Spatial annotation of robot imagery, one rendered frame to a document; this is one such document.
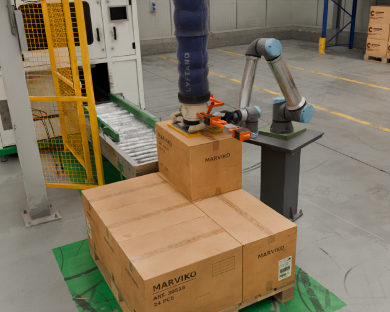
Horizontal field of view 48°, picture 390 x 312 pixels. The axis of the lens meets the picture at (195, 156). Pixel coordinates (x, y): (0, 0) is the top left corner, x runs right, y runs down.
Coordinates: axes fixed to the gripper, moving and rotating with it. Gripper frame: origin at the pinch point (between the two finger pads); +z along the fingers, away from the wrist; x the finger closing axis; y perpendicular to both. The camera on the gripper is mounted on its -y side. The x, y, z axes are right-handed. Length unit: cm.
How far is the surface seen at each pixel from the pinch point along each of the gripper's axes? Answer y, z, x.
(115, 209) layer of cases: 15, 68, -54
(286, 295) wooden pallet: -64, -15, -102
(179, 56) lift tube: 25.4, 11.0, 39.8
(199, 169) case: -3.2, 14.0, -30.9
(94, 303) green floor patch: -1, 93, -109
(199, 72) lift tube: 16.7, 1.1, 29.0
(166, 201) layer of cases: 7, 34, -53
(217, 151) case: -3.7, -0.1, -20.9
